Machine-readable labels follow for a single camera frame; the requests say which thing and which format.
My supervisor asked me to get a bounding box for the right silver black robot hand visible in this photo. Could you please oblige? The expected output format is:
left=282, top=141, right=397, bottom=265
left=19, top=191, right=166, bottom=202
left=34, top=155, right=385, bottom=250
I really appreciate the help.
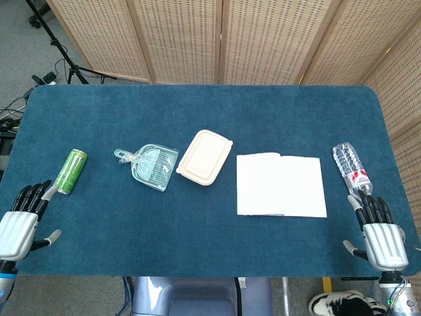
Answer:
left=342, top=189, right=409, bottom=273

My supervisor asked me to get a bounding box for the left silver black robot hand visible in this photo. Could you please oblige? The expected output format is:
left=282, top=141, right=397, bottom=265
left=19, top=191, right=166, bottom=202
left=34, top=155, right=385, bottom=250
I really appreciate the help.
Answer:
left=0, top=179, right=62, bottom=263

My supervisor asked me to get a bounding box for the white notebook with yellow cover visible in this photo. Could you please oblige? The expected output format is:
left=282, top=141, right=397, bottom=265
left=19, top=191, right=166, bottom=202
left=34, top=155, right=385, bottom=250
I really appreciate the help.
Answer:
left=235, top=152, right=328, bottom=219

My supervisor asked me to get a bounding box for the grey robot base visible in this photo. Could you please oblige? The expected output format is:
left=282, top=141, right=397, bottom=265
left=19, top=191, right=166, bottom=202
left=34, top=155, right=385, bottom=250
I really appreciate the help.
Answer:
left=130, top=276, right=274, bottom=316

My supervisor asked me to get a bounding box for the black and white sneaker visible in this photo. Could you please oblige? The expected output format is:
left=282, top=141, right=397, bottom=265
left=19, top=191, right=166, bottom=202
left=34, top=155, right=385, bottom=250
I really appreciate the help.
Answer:
left=308, top=290, right=388, bottom=316

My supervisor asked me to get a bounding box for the green energy drink can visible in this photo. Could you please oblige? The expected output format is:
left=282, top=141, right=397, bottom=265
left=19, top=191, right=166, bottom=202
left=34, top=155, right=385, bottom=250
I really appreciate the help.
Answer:
left=52, top=148, right=89, bottom=195

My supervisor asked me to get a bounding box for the clear plastic water bottle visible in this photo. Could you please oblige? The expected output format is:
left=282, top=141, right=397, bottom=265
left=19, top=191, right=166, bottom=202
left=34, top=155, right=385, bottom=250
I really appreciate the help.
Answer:
left=332, top=142, right=375, bottom=198

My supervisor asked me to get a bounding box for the metal table leg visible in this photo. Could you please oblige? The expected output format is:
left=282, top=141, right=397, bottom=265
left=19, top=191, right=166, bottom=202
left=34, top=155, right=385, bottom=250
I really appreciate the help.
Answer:
left=281, top=276, right=291, bottom=316

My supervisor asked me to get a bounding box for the woven folding screen panel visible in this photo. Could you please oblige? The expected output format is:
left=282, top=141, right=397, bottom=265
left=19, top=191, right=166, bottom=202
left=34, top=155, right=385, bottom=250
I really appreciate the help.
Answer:
left=360, top=29, right=421, bottom=238
left=218, top=0, right=343, bottom=86
left=297, top=0, right=421, bottom=87
left=126, top=0, right=225, bottom=85
left=45, top=0, right=155, bottom=84

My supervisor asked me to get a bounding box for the teal dustpan in plastic wrap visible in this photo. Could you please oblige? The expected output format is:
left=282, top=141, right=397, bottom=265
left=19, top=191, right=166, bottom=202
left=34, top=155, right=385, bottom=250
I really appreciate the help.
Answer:
left=114, top=144, right=180, bottom=194

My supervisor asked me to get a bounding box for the black power adapter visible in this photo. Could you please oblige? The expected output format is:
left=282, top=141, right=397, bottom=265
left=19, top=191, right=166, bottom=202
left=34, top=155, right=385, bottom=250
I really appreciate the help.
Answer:
left=32, top=71, right=57, bottom=86

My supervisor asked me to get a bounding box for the black tripod stand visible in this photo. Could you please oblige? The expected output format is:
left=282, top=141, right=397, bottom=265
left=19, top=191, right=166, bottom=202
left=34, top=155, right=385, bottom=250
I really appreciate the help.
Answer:
left=24, top=0, right=116, bottom=85

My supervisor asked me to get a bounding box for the beige lidded food container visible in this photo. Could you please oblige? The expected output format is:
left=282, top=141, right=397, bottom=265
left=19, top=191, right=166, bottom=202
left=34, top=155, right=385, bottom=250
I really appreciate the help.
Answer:
left=176, top=129, right=234, bottom=187

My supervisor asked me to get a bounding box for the blue carpet table cover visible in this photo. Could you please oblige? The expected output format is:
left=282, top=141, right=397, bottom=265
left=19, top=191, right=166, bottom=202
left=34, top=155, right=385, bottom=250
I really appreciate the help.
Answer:
left=0, top=84, right=421, bottom=278

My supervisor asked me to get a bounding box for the black floor cable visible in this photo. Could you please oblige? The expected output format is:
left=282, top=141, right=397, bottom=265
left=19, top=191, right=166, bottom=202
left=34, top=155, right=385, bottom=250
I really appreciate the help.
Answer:
left=0, top=88, right=32, bottom=132

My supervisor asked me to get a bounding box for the blue cable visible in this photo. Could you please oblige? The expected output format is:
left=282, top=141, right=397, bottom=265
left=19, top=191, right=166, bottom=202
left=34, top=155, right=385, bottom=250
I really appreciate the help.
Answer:
left=122, top=276, right=136, bottom=316

